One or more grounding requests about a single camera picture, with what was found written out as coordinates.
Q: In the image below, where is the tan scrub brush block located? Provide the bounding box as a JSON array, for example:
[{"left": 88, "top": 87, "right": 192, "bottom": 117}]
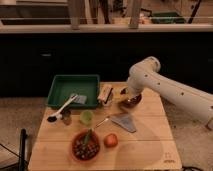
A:
[{"left": 98, "top": 84, "right": 113, "bottom": 105}]

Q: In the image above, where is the black pole at left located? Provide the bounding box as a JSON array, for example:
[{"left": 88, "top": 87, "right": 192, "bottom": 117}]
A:
[{"left": 18, "top": 129, "right": 27, "bottom": 171}]

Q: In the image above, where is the light green cup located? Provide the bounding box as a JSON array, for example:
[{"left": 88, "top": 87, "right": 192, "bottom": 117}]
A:
[{"left": 80, "top": 110, "right": 93, "bottom": 125}]

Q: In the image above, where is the grey triangular cloth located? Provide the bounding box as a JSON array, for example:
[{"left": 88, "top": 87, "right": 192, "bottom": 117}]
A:
[{"left": 110, "top": 113, "right": 137, "bottom": 133}]

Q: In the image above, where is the red orange tomato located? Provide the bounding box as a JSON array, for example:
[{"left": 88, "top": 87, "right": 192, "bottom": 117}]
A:
[{"left": 104, "top": 134, "right": 118, "bottom": 148}]

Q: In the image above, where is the grey sponge in tray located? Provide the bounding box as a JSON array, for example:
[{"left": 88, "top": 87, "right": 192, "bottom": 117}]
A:
[{"left": 74, "top": 95, "right": 87, "bottom": 104}]

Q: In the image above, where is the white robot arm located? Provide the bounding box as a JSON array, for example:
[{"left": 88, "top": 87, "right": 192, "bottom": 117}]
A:
[{"left": 127, "top": 56, "right": 213, "bottom": 129}]

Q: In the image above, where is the green plastic tray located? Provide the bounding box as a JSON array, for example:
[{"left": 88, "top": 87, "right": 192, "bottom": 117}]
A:
[{"left": 47, "top": 74, "right": 100, "bottom": 109}]

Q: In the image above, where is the yellow banana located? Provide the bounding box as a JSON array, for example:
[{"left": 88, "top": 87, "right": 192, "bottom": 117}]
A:
[{"left": 113, "top": 88, "right": 128, "bottom": 102}]

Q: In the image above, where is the orange bowl with grapes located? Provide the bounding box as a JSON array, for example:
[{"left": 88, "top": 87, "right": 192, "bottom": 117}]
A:
[{"left": 69, "top": 130, "right": 101, "bottom": 163}]

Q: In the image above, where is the dark purple bowl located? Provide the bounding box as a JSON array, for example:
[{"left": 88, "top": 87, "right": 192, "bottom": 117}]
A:
[{"left": 119, "top": 92, "right": 142, "bottom": 108}]

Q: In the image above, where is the metal spoon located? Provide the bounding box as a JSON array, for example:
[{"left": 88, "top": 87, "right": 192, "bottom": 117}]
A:
[{"left": 91, "top": 116, "right": 110, "bottom": 131}]

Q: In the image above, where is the green bin in background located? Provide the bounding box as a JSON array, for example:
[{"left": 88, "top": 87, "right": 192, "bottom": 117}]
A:
[{"left": 151, "top": 12, "right": 186, "bottom": 24}]

